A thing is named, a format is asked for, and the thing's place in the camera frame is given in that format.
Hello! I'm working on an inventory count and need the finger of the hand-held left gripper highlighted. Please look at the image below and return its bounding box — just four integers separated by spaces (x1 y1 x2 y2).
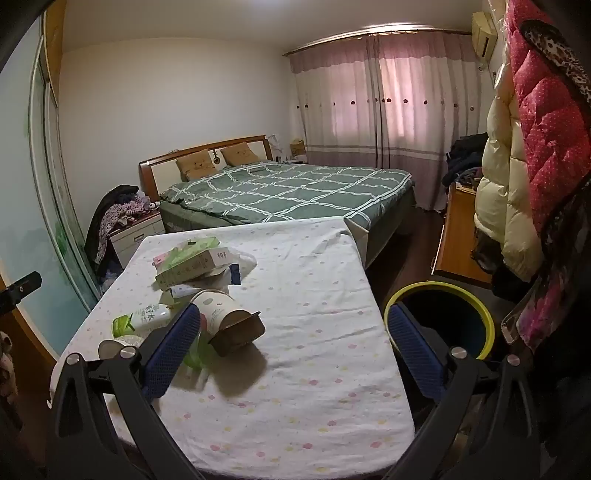
0 272 42 317

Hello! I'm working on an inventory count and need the black garment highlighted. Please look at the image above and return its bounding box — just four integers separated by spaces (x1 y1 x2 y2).
489 268 555 301

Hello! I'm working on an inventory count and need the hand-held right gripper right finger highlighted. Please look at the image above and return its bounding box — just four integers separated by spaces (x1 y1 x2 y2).
383 305 541 480

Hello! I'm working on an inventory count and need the brown pillow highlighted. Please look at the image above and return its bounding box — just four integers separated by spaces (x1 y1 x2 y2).
220 142 260 167
175 152 218 182

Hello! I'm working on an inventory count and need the wall air conditioner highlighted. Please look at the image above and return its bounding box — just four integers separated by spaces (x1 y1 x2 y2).
471 10 499 58

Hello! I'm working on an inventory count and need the white tube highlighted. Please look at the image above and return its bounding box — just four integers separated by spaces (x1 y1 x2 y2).
168 282 232 300

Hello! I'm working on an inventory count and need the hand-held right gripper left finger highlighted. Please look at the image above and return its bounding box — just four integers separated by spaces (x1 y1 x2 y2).
46 302 202 480

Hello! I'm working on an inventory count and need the dark fur-trimmed garment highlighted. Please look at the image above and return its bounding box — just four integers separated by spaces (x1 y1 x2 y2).
471 226 504 278

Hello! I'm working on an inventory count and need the green checked duvet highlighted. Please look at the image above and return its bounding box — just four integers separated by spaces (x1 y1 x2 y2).
159 159 414 232

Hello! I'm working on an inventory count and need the cream puffer jacket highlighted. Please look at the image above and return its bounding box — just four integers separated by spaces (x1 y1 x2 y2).
475 65 546 282

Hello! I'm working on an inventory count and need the white green printed box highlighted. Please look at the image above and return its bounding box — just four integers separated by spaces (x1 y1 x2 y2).
154 248 232 291

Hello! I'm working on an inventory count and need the red dotted puffer jacket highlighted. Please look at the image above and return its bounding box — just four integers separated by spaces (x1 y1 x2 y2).
503 0 591 236

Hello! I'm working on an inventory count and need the white nightstand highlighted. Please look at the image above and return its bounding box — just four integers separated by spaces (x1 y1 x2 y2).
108 213 166 271

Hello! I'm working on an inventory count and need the glass wardrobe sliding door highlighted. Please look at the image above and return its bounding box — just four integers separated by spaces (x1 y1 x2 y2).
0 9 100 356

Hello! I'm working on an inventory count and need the dotted paper cup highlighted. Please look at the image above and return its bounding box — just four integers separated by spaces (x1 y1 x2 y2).
190 289 245 335

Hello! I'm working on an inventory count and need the wooden bed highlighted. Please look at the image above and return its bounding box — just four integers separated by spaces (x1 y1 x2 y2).
139 135 416 268

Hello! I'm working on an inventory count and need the pink floral garment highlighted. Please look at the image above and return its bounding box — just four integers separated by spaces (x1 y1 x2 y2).
501 185 591 352

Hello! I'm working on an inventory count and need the green tissue pack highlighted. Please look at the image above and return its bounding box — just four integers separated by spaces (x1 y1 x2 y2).
154 235 220 268

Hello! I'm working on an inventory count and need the person's left forearm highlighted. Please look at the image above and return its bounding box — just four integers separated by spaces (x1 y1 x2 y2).
0 330 19 407

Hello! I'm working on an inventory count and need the pink white curtain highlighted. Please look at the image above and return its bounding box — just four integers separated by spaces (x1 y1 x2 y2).
288 37 384 169
367 30 485 213

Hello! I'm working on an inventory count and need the dark clothes pile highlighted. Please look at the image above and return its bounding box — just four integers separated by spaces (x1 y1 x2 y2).
441 133 490 190

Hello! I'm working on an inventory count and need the wooden desk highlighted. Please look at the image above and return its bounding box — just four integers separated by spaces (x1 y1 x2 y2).
431 182 492 289

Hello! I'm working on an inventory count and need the yellow-rimmed dark trash bin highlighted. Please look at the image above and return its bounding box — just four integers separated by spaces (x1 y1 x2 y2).
383 281 496 361

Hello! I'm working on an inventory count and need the leopard print garment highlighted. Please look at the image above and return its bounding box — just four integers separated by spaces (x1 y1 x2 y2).
522 16 591 107

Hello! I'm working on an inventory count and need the brown cardboard box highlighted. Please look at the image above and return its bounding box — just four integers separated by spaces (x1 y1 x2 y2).
207 310 267 358

